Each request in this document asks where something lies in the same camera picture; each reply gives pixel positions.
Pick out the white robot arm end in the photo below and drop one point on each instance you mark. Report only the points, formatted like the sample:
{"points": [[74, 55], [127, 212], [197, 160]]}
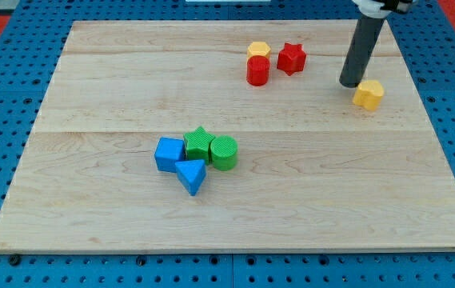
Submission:
{"points": [[382, 8]]}

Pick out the yellow hexagon block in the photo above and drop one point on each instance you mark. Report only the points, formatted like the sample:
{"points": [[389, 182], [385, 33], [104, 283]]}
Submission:
{"points": [[258, 49]]}

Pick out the yellow heart block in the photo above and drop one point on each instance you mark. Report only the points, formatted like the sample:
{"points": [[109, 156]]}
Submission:
{"points": [[369, 94]]}

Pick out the wooden board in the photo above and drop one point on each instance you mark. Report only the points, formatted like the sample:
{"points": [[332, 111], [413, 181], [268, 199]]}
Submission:
{"points": [[314, 173]]}

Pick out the blue cube block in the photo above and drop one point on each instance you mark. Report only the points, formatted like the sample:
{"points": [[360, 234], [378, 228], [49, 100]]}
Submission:
{"points": [[168, 152]]}

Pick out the green cylinder block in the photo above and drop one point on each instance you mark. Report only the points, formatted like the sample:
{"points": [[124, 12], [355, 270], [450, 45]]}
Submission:
{"points": [[224, 150]]}

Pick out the red star block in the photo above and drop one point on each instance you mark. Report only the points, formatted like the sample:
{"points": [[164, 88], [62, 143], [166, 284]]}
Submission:
{"points": [[291, 58]]}

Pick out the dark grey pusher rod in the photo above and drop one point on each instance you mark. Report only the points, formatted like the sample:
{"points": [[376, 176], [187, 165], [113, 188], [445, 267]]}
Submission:
{"points": [[364, 40]]}

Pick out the blue triangle block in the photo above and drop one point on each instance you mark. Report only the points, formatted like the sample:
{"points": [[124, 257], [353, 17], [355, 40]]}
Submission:
{"points": [[191, 174]]}

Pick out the red cylinder block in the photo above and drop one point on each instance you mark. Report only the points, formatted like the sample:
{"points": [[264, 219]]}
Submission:
{"points": [[257, 70]]}

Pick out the green star block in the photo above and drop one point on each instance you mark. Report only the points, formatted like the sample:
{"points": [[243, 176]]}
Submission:
{"points": [[197, 144]]}

